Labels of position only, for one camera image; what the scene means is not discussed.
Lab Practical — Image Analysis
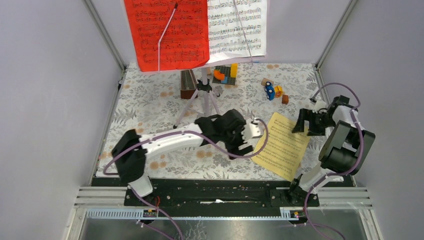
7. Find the yellow toy brick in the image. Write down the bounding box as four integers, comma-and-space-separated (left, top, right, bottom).
230, 63, 238, 79

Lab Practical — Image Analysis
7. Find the white sheet music page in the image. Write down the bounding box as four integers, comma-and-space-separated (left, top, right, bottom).
207, 0, 268, 64

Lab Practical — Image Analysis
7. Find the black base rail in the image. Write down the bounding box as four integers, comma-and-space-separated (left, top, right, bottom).
91, 177, 321, 219

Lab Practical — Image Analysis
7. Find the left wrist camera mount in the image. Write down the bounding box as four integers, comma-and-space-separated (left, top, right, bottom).
241, 118, 264, 141

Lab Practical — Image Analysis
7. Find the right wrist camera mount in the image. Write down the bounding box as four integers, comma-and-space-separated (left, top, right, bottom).
309, 98, 328, 114

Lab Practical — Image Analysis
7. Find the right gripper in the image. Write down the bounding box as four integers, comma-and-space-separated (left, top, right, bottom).
291, 108, 336, 137

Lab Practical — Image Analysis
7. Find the brown metronome box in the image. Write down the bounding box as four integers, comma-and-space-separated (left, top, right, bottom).
180, 69, 198, 100

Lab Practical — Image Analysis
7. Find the orange curved brick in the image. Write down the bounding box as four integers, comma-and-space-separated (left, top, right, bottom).
213, 69, 226, 82

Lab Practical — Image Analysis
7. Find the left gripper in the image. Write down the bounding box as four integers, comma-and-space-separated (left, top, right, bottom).
221, 121, 254, 159

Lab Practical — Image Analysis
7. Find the wooden block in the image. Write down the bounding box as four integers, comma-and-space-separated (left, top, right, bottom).
260, 78, 274, 87

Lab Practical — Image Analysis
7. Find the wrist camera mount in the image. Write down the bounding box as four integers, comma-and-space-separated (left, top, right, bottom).
241, 118, 264, 141
309, 98, 328, 114

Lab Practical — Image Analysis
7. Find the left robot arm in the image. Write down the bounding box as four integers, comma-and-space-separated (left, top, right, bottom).
102, 109, 267, 206

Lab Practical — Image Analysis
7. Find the pink music stand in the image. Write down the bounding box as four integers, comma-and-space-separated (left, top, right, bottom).
123, 0, 272, 130

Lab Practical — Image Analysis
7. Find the dark grey brick baseplate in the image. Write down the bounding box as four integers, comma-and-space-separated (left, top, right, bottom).
212, 65, 236, 86

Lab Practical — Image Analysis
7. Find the floral table mat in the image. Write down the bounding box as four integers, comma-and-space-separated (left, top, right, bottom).
95, 62, 345, 182

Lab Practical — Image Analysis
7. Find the blue toy car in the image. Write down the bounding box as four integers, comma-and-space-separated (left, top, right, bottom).
264, 81, 276, 101

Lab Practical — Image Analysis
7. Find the yellow sheet music page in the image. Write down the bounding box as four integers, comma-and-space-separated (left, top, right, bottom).
251, 112, 311, 182

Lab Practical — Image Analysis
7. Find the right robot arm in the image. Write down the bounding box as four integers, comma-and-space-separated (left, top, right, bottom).
285, 95, 376, 206

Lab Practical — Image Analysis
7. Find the small brown block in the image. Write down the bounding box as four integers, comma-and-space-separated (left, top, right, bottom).
281, 94, 289, 105

